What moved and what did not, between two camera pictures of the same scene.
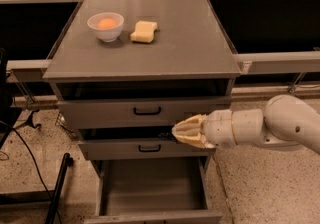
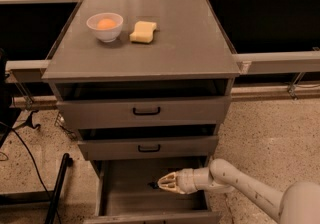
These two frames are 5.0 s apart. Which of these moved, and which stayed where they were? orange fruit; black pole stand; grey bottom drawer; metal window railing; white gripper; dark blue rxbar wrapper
Moved: dark blue rxbar wrapper; white gripper
Stayed: grey bottom drawer; orange fruit; metal window railing; black pole stand
